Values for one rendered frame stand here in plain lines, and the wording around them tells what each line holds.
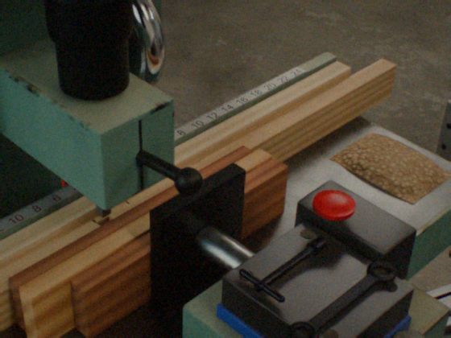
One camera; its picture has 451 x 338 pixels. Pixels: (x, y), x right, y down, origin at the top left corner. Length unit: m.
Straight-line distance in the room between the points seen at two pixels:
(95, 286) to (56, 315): 0.04
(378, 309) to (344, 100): 0.36
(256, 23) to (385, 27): 0.46
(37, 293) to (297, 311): 0.19
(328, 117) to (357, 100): 0.05
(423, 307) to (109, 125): 0.26
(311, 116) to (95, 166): 0.31
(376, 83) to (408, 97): 1.80
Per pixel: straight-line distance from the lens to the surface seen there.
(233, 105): 0.81
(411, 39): 3.07
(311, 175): 0.82
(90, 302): 0.63
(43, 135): 0.64
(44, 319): 0.64
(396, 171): 0.82
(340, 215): 0.59
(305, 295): 0.56
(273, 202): 0.75
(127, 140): 0.59
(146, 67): 0.76
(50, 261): 0.65
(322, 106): 0.85
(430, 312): 0.62
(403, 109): 2.66
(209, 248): 0.65
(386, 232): 0.60
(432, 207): 0.81
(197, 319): 0.59
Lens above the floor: 1.39
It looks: 38 degrees down
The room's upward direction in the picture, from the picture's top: 1 degrees clockwise
